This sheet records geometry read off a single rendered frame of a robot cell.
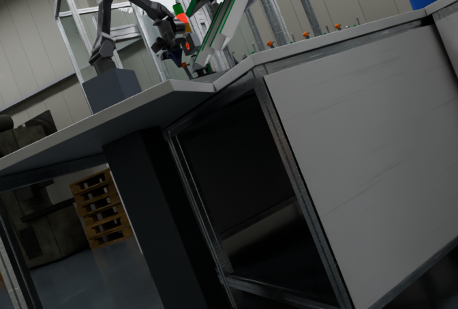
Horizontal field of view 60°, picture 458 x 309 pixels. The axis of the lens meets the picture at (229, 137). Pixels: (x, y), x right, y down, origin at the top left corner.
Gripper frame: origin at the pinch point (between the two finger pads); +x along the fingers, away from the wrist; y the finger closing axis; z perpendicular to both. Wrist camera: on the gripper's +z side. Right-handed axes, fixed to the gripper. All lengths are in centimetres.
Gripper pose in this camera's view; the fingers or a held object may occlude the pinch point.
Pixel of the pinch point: (176, 60)
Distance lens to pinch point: 175.2
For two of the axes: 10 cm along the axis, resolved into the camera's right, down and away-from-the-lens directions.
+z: -8.2, 3.0, -4.8
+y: 4.5, -1.9, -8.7
